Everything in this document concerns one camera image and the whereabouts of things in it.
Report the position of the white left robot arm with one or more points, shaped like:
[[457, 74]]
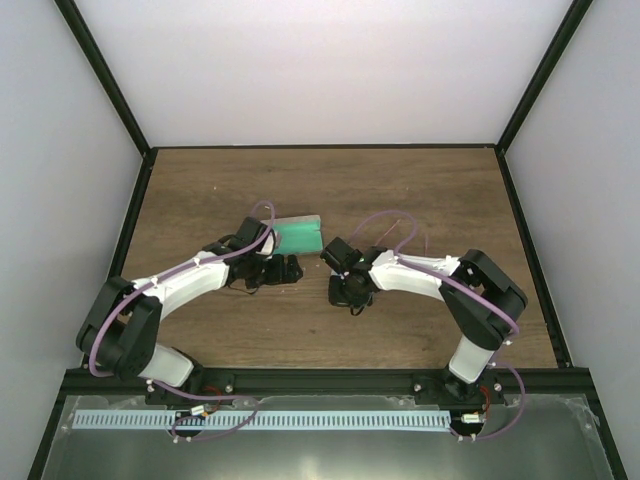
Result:
[[121, 329]]

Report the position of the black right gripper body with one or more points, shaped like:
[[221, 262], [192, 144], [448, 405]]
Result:
[[348, 295]]

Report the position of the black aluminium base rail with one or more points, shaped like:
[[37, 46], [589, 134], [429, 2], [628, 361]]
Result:
[[426, 386]]

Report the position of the grey sunglasses case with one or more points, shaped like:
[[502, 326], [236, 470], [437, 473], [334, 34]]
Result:
[[298, 235]]

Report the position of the light blue slotted cable duct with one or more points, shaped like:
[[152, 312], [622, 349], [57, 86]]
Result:
[[420, 420]]

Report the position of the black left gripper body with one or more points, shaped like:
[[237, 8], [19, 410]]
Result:
[[258, 274]]

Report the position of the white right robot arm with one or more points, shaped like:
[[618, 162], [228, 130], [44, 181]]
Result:
[[482, 300]]

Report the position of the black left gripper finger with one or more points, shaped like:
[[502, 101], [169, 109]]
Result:
[[290, 277], [287, 264]]

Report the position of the pink sunglasses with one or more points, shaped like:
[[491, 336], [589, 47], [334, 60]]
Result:
[[400, 231]]

